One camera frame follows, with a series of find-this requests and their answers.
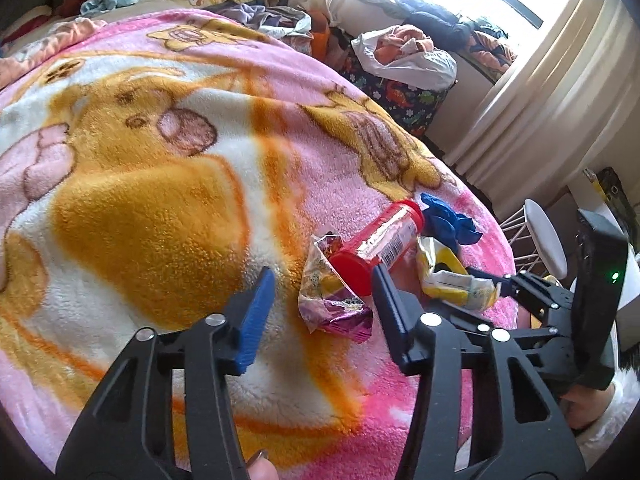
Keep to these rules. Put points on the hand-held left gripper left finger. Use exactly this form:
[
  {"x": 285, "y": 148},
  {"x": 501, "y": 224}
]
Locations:
[{"x": 255, "y": 320}]

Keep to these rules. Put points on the blue crumpled cloth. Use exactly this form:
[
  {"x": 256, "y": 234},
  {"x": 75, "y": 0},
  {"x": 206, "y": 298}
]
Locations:
[{"x": 445, "y": 220}]

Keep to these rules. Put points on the white plastic bag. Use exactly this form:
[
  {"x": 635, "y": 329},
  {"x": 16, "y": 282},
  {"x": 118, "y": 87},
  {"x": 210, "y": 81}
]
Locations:
[{"x": 430, "y": 67}]

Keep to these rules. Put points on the pink printed blanket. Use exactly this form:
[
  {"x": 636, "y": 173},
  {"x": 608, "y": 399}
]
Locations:
[{"x": 150, "y": 210}]

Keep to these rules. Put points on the person's right forearm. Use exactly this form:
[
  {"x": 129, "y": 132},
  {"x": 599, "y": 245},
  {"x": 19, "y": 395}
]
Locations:
[{"x": 615, "y": 410}]

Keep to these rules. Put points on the orange container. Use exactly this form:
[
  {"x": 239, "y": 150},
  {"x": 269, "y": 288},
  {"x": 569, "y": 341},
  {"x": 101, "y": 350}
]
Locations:
[{"x": 320, "y": 35}]

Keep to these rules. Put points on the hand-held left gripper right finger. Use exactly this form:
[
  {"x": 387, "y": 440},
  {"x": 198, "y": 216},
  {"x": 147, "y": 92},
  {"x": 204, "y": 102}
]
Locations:
[{"x": 392, "y": 310}]

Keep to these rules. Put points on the black device on desk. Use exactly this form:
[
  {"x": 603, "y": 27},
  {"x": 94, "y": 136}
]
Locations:
[{"x": 615, "y": 195}]

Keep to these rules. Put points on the orange clothes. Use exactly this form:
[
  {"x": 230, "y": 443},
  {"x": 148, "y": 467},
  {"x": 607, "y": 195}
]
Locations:
[{"x": 395, "y": 42}]

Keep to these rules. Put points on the person's left hand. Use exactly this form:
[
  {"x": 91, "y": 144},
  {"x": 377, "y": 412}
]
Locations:
[{"x": 262, "y": 470}]

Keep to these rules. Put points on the white desk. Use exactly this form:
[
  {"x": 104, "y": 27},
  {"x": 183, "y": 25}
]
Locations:
[{"x": 582, "y": 195}]

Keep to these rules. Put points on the orange and black clothing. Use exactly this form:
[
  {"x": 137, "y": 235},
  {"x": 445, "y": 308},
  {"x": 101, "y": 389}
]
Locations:
[{"x": 492, "y": 52}]

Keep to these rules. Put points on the red jar with barcode label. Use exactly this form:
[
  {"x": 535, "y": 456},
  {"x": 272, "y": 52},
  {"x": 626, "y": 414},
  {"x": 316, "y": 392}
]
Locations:
[{"x": 380, "y": 240}]

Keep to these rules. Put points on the yellow and white wrapper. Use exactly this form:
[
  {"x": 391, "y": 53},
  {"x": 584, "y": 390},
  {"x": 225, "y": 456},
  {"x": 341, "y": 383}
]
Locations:
[{"x": 450, "y": 280}]

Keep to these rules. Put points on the dark jacket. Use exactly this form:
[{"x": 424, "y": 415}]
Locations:
[{"x": 430, "y": 15}]

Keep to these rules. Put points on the purple foil snack wrapper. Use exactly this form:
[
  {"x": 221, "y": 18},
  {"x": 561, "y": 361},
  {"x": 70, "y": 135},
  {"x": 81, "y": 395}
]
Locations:
[{"x": 340, "y": 320}]

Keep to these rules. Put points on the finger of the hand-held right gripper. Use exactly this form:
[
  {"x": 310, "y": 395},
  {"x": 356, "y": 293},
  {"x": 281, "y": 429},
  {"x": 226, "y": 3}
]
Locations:
[
  {"x": 530, "y": 290},
  {"x": 540, "y": 342}
]

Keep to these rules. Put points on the dinosaur print fabric basket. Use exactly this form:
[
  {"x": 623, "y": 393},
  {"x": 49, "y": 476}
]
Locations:
[{"x": 410, "y": 105}]

